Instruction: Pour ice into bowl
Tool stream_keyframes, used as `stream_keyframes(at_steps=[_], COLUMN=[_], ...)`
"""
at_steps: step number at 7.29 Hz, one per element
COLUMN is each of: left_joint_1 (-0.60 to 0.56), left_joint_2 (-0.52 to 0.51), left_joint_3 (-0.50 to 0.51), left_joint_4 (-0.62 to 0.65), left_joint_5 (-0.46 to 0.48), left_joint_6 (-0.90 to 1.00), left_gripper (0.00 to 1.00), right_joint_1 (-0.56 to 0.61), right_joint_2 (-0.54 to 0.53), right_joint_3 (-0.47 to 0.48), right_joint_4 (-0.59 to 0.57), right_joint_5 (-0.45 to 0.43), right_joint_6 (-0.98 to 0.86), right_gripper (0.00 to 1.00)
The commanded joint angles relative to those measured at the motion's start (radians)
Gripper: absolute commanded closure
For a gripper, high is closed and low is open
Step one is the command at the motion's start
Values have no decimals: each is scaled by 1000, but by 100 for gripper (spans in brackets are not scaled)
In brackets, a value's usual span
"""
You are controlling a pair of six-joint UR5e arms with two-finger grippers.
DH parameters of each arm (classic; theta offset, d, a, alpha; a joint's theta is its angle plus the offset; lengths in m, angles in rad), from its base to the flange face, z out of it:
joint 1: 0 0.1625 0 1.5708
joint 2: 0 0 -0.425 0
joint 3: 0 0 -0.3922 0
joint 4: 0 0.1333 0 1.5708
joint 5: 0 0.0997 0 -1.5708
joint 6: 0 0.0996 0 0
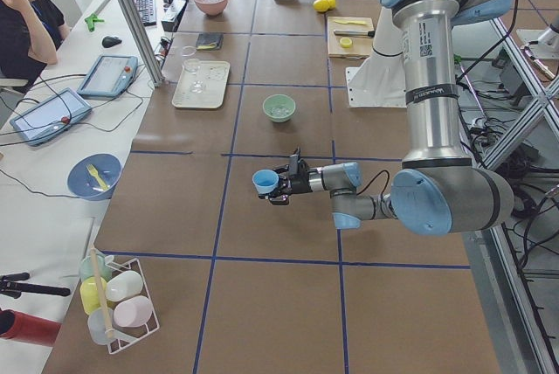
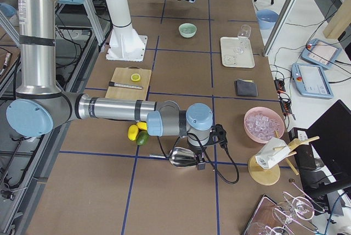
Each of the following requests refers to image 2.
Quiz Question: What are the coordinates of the green bowl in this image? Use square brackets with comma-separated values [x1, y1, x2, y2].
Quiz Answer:
[178, 23, 197, 38]

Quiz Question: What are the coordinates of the steel ice scoop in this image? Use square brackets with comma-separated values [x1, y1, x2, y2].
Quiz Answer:
[149, 147, 197, 167]

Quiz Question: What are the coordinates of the pink bowl of ice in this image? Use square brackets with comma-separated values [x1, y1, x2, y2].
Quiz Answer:
[244, 107, 285, 143]

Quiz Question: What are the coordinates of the blue bowl with fork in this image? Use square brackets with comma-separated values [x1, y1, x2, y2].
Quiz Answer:
[256, 9, 279, 30]

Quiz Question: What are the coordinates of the grey folded cloth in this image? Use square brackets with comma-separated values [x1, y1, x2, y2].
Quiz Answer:
[234, 79, 258, 97]

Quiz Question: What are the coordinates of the white carton on stand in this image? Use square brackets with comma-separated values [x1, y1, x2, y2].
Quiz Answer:
[254, 137, 290, 170]

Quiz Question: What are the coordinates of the wooden stand with round base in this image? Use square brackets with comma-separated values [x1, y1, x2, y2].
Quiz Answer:
[248, 136, 320, 186]

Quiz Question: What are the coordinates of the green lime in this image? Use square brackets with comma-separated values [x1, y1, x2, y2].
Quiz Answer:
[135, 131, 149, 146]

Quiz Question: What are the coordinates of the clear wine glass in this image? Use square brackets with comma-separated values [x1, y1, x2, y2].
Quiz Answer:
[234, 24, 251, 54]

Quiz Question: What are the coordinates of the whole yellow lemon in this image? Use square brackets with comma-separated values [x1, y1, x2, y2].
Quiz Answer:
[137, 121, 148, 131]

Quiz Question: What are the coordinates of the cream bear serving tray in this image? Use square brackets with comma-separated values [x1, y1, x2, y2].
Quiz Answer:
[220, 37, 255, 69]

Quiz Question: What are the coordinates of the lemon half slice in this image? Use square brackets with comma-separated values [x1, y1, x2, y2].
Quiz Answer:
[131, 73, 141, 82]

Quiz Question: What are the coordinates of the wooden cutting board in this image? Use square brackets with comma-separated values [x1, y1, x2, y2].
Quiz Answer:
[105, 68, 151, 100]

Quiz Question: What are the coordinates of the blue teach pendant near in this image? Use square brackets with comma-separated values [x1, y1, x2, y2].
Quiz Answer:
[291, 63, 334, 99]

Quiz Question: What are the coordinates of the blue teach pendant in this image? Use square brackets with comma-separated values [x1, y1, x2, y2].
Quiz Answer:
[291, 63, 334, 99]
[301, 38, 342, 69]

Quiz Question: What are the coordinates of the black laptop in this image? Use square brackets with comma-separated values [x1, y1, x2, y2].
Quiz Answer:
[296, 99, 350, 198]

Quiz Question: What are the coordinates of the blue teach pendant far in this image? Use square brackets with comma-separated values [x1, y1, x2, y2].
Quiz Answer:
[301, 38, 342, 69]

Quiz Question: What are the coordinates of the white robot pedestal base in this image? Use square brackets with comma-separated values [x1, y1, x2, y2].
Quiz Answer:
[106, 0, 148, 62]

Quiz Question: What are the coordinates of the aluminium frame post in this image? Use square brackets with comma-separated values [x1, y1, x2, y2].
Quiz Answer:
[263, 0, 296, 57]

